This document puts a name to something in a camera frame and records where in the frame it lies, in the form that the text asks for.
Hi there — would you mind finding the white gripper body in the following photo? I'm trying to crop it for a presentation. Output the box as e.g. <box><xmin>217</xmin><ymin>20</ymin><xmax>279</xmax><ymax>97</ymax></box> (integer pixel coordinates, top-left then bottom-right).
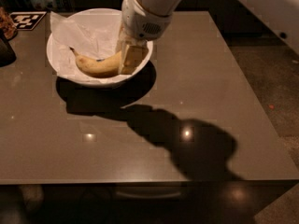
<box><xmin>121</xmin><ymin>0</ymin><xmax>172</xmax><ymax>41</ymax></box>

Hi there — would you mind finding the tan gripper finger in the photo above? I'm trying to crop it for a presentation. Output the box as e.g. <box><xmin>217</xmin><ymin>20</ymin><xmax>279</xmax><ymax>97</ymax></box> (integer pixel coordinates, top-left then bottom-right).
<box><xmin>115</xmin><ymin>26</ymin><xmax>137</xmax><ymax>52</ymax></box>
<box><xmin>119</xmin><ymin>42</ymin><xmax>149</xmax><ymax>75</ymax></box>

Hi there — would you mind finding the yellow banana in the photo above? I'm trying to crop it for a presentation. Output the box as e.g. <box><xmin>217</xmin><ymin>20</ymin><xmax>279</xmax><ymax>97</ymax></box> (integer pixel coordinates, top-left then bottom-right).
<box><xmin>70</xmin><ymin>48</ymin><xmax>121</xmax><ymax>78</ymax></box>

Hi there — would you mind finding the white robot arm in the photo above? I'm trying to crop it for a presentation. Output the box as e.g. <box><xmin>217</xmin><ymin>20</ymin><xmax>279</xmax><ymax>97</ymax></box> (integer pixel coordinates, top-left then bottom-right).
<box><xmin>118</xmin><ymin>0</ymin><xmax>299</xmax><ymax>75</ymax></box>

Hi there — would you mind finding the white bowl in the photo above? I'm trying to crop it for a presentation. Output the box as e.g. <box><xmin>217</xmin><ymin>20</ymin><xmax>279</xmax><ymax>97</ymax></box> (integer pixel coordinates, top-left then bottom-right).
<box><xmin>46</xmin><ymin>7</ymin><xmax>154</xmax><ymax>88</ymax></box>

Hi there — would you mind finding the white crumpled paper liner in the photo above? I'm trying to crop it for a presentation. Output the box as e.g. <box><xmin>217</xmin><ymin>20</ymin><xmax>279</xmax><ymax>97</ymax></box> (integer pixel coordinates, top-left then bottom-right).
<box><xmin>50</xmin><ymin>11</ymin><xmax>125</xmax><ymax>85</ymax></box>

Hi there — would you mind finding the black white fiducial marker card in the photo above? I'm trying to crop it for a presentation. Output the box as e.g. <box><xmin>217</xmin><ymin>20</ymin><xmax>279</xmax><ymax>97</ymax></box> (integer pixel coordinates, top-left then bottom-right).
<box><xmin>10</xmin><ymin>11</ymin><xmax>47</xmax><ymax>31</ymax></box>

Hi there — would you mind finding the brown patterned jar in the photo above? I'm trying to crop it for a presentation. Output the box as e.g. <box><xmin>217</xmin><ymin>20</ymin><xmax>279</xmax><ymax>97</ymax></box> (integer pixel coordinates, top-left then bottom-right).
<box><xmin>0</xmin><ymin>7</ymin><xmax>18</xmax><ymax>40</ymax></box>

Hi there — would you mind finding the dark round object left edge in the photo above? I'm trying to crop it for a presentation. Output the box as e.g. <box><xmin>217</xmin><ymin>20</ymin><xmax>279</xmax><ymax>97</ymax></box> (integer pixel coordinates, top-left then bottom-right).
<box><xmin>0</xmin><ymin>29</ymin><xmax>16</xmax><ymax>66</ymax></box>

